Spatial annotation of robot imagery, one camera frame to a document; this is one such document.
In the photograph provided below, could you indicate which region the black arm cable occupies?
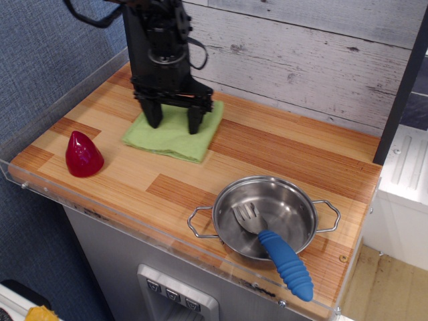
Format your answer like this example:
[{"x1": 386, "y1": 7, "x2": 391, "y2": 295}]
[{"x1": 63, "y1": 0, "x2": 126, "y2": 29}]

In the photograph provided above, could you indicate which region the red plastic cone toy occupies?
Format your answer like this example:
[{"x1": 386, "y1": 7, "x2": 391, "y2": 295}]
[{"x1": 66, "y1": 130, "x2": 104, "y2": 178}]

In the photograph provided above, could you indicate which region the green cloth napkin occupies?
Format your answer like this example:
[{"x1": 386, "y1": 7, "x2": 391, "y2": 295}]
[{"x1": 122, "y1": 101, "x2": 224, "y2": 163}]

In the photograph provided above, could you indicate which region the grey toy fridge cabinet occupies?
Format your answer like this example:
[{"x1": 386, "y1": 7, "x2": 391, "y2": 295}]
[{"x1": 65, "y1": 208, "x2": 305, "y2": 320}]

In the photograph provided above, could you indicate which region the clear acrylic table guard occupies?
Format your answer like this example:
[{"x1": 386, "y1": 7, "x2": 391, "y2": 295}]
[{"x1": 8, "y1": 55, "x2": 381, "y2": 320}]

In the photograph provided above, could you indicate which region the yellow and black object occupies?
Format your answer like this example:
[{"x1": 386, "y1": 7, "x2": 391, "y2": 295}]
[{"x1": 0, "y1": 304, "x2": 61, "y2": 321}]

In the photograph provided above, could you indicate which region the white ribbed side unit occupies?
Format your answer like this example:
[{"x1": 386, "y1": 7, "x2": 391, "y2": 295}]
[{"x1": 362, "y1": 125, "x2": 427, "y2": 270}]

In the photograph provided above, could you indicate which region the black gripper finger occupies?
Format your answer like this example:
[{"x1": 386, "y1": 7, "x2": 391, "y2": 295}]
[
  {"x1": 187, "y1": 106, "x2": 205, "y2": 134},
  {"x1": 139, "y1": 99, "x2": 163, "y2": 128}
]

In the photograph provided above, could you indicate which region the blue handled slotted spatula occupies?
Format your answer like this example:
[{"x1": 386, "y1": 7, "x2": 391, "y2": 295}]
[{"x1": 232, "y1": 203, "x2": 314, "y2": 302}]

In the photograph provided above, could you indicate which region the dark right frame post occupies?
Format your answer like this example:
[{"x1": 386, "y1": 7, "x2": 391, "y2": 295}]
[{"x1": 372, "y1": 8, "x2": 427, "y2": 165}]

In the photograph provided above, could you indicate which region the silver dispenser button panel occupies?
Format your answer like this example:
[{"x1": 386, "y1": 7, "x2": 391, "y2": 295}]
[{"x1": 137, "y1": 264, "x2": 220, "y2": 320}]

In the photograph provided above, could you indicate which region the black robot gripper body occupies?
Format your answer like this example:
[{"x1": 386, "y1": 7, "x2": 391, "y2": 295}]
[{"x1": 130, "y1": 58, "x2": 213, "y2": 112}]

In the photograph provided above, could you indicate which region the stainless steel pot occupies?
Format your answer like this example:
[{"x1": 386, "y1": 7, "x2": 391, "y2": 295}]
[{"x1": 209, "y1": 175, "x2": 321, "y2": 261}]

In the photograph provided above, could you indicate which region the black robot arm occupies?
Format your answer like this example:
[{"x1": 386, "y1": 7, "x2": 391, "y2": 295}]
[{"x1": 119, "y1": 1, "x2": 213, "y2": 134}]

